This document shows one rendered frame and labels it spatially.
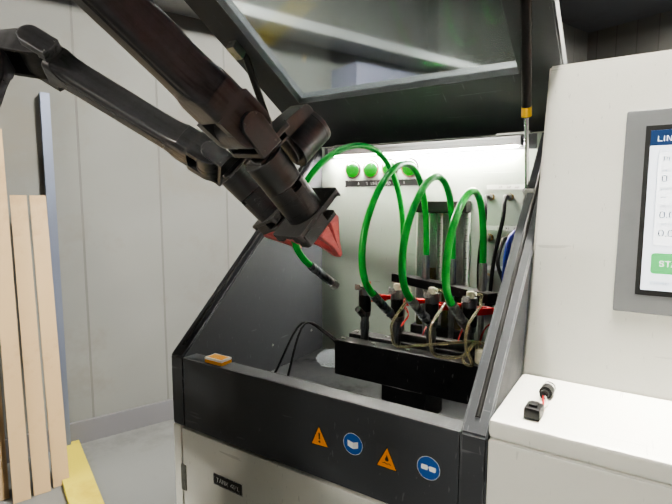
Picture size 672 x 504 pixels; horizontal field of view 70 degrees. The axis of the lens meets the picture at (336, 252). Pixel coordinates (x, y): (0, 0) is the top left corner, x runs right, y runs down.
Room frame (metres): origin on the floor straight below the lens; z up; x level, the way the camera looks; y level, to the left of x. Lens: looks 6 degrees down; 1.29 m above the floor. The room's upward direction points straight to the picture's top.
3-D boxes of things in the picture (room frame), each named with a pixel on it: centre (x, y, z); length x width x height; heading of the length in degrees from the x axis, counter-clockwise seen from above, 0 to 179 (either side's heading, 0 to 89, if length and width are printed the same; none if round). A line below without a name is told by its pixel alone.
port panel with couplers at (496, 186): (1.15, -0.41, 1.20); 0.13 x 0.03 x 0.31; 57
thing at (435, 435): (0.86, 0.06, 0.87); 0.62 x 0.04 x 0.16; 57
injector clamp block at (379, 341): (1.00, -0.17, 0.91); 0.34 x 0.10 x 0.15; 57
